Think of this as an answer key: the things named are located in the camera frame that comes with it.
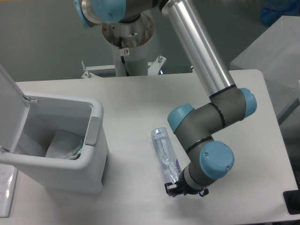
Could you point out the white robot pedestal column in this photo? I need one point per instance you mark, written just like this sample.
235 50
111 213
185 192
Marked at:
129 40

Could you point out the white trash can open lid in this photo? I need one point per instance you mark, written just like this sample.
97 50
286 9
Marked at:
28 123

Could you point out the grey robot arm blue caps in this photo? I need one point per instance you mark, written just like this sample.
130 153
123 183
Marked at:
210 160

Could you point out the blue object in background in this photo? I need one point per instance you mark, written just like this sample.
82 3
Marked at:
272 10

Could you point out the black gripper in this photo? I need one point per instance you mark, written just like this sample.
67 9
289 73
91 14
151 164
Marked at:
182 187

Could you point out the white metal base bracket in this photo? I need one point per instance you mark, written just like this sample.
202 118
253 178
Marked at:
160 66

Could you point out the crushed clear plastic bottle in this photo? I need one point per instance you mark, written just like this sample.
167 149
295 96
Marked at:
167 158

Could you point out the laminated paper sheet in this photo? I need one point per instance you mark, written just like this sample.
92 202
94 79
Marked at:
8 177

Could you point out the clear plastic wrapper green print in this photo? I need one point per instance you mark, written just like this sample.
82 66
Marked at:
65 145

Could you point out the black device at table edge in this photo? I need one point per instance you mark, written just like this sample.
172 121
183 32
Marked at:
292 201

